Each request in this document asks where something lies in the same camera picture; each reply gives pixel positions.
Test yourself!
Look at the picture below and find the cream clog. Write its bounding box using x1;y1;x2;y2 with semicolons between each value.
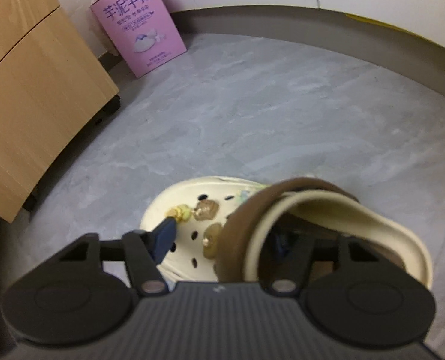
139;175;433;288

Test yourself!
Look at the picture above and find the pink milk carton box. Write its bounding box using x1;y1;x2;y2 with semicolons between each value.
91;0;187;78

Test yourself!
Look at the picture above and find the wooden drawer cabinet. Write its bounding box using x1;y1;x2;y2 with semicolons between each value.
0;0;120;222

